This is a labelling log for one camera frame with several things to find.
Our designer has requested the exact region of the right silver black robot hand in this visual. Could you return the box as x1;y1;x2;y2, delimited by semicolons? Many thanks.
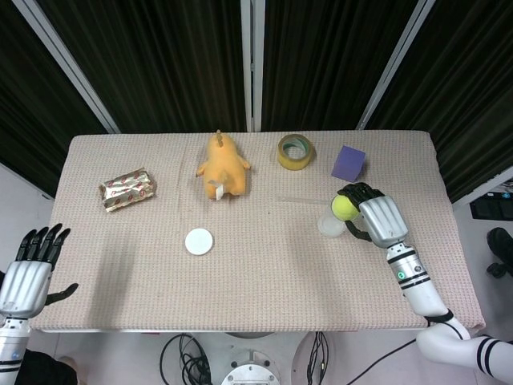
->
335;182;410;249

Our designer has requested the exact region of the black cable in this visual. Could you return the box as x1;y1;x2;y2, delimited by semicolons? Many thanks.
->
305;331;334;385
160;332;212;385

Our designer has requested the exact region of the orange plush toy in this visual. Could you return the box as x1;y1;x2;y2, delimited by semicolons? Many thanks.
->
195;129;253;202

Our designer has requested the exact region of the black equipment box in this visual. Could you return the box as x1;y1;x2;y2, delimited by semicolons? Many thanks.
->
468;191;513;221

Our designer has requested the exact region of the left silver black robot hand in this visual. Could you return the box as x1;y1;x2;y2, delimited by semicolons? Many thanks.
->
0;223;80;320

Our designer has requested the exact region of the transparent plastic cylinder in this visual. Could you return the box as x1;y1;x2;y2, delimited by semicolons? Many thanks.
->
317;202;354;239

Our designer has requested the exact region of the white round lid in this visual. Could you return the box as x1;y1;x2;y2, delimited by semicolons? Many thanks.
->
184;227;215;256

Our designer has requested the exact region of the yellow packing tape roll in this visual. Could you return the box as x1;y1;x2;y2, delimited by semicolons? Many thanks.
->
277;133;317;172

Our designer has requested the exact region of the grey metal frame post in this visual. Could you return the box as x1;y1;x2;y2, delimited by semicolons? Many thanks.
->
240;0;266;133
11;0;122;135
355;0;436;132

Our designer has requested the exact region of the black curtain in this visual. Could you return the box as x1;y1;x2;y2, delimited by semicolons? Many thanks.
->
0;0;513;206

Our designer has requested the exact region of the pink woven tablecloth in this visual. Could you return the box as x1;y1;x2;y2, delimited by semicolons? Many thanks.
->
30;130;487;334

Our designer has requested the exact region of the purple foam cube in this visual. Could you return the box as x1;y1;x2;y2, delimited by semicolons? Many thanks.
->
330;144;367;180

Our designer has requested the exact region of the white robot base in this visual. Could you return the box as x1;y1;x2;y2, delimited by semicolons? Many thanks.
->
162;331;321;385

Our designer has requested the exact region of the gold foil snack package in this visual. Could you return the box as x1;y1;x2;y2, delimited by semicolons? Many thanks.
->
99;169;158;214

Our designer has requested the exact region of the yellow tennis ball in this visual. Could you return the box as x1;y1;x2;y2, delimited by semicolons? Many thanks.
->
330;195;361;222

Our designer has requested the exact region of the clear plastic rod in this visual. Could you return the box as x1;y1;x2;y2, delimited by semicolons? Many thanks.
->
277;195;334;207

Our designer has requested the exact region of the black office chair base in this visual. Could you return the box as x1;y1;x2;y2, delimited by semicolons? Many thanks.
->
485;226;513;278

